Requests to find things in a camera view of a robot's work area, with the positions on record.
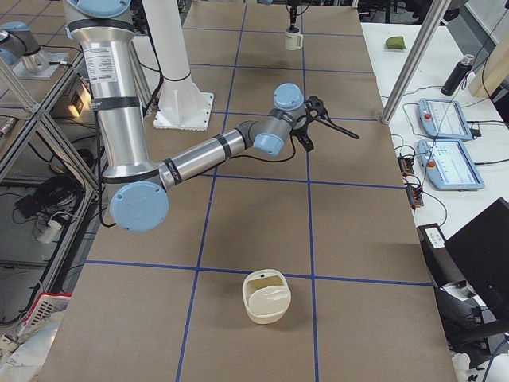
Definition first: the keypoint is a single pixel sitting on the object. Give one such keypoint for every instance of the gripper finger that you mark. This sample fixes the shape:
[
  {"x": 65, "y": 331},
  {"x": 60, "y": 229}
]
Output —
[{"x": 338, "y": 127}]

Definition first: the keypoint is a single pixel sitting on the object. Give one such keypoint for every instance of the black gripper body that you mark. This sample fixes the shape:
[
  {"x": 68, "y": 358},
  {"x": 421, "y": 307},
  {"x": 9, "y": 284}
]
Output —
[{"x": 321, "y": 119}]

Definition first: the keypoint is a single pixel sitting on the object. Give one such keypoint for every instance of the white ribbed HOME mug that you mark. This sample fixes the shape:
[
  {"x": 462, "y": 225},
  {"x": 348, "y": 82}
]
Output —
[{"x": 293, "y": 39}]

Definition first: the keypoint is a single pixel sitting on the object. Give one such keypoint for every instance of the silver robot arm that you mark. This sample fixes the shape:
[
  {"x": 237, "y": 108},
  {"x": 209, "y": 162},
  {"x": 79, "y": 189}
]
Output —
[
  {"x": 136, "y": 186},
  {"x": 18, "y": 44}
]

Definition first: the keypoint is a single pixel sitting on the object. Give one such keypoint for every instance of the green bean bag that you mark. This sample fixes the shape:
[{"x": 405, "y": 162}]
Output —
[{"x": 396, "y": 43}]

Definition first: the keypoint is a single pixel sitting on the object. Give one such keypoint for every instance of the black orange terminal block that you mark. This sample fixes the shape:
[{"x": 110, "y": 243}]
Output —
[{"x": 413, "y": 185}]

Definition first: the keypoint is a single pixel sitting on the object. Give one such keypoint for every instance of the upper blue teach pendant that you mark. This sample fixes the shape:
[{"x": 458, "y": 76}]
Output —
[{"x": 442, "y": 118}]

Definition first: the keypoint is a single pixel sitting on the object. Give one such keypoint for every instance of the blue teach pendant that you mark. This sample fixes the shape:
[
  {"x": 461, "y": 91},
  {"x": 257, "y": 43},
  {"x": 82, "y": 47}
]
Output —
[
  {"x": 448, "y": 165},
  {"x": 442, "y": 118}
]

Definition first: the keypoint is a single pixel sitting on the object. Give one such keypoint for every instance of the lower blue teach pendant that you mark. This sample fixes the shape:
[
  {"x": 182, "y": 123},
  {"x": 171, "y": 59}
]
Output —
[{"x": 448, "y": 165}]

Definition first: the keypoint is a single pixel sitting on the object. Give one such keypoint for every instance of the black water bottle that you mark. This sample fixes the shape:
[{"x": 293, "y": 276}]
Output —
[{"x": 458, "y": 74}]

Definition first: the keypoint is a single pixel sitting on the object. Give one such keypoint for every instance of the cream plastic basket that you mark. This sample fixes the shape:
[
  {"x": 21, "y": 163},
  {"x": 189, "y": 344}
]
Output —
[{"x": 266, "y": 296}]

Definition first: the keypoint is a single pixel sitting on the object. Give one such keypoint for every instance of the black laptop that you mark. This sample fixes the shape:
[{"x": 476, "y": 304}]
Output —
[{"x": 480, "y": 251}]

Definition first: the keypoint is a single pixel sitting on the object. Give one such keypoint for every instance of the brown paper table cover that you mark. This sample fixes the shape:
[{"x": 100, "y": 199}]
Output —
[{"x": 167, "y": 305}]

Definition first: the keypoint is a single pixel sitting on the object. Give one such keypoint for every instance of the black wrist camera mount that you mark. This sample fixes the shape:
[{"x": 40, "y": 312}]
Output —
[{"x": 300, "y": 132}]

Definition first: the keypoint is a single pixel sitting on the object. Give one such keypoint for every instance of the white camera mast base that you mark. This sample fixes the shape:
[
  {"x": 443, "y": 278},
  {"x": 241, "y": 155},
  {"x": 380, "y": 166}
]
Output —
[{"x": 181, "y": 103}]

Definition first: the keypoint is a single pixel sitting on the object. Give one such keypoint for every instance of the grey aluminium frame post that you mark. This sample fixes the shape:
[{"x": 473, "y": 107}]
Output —
[{"x": 427, "y": 30}]

